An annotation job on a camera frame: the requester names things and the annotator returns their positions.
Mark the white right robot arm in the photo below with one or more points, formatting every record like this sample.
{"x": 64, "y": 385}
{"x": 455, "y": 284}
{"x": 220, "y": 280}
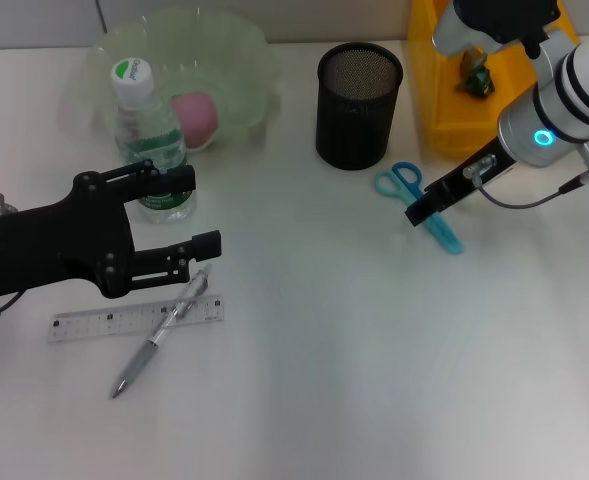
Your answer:
{"x": 574, "y": 85}

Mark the clear grey pen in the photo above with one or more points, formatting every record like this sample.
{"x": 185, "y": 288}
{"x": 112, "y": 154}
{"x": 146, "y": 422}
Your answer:
{"x": 149, "y": 345}

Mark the blue scissors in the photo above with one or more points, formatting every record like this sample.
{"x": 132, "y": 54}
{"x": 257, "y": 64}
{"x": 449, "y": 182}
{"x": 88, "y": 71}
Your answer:
{"x": 446, "y": 237}

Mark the clear water bottle green label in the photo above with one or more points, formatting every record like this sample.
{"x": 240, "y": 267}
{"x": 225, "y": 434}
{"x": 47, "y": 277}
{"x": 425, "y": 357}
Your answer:
{"x": 149, "y": 135}

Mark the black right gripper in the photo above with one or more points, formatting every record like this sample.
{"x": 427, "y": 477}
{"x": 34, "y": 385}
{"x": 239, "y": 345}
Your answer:
{"x": 454, "y": 187}

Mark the green plastic wrapper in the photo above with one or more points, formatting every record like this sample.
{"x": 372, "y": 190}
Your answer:
{"x": 476, "y": 80}

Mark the green translucent fruit bowl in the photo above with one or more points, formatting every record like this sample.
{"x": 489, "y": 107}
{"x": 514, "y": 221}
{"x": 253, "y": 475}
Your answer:
{"x": 234, "y": 65}

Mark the transparent ruler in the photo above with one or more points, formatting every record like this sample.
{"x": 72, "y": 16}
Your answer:
{"x": 99, "y": 320}

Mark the black mesh pen cup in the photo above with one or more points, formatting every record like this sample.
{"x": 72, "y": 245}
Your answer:
{"x": 354, "y": 130}

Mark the yellow plastic bin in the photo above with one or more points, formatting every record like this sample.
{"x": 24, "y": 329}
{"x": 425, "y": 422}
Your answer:
{"x": 424, "y": 100}

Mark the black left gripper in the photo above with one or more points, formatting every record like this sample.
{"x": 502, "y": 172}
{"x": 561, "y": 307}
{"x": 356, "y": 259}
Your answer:
{"x": 49, "y": 250}

